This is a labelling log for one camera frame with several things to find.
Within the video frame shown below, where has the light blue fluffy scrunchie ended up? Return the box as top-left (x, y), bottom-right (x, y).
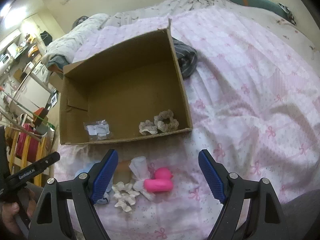
top-left (74, 160), bottom-right (113, 205)

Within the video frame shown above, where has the cream white scrunchie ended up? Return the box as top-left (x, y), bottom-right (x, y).
top-left (112, 181), bottom-right (140, 213)

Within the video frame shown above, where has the white bow hair tie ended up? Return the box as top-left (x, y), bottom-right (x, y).
top-left (128, 156), bottom-right (157, 202)

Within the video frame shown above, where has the clear plastic bag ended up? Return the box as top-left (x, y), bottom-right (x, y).
top-left (84, 120), bottom-right (112, 141)

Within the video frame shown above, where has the beige lace scrunchie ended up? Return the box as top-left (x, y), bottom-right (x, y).
top-left (139, 109), bottom-right (179, 135)

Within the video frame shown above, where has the person's left hand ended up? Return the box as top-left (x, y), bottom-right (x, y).
top-left (2, 189), bottom-right (36, 236)

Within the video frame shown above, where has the brown tape strip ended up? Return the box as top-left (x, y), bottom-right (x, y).
top-left (113, 160), bottom-right (132, 184)

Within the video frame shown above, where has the wooden rack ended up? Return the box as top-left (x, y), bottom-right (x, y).
top-left (4, 126), bottom-right (48, 174)

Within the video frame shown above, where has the red suitcase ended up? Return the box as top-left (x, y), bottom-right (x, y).
top-left (15, 124), bottom-right (39, 163)

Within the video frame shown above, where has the pink patterned quilt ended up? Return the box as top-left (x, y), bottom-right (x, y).
top-left (53, 6), bottom-right (320, 240)

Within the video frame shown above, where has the person's grey trouser leg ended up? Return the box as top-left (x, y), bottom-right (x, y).
top-left (281, 189), bottom-right (320, 240)

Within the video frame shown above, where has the brown cardboard box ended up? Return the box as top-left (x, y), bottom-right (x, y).
top-left (60, 21), bottom-right (193, 145)

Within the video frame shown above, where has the small cardboard box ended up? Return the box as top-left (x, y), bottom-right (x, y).
top-left (49, 72), bottom-right (63, 93)

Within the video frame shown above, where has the dark grey clothing bundle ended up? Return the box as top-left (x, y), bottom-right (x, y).
top-left (172, 38), bottom-right (198, 79)

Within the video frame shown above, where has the white floral blanket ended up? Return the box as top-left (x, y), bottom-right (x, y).
top-left (41, 0), bottom-right (226, 66)

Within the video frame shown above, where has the teal bolster pillow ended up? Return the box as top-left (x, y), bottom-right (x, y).
top-left (230, 0), bottom-right (291, 18)

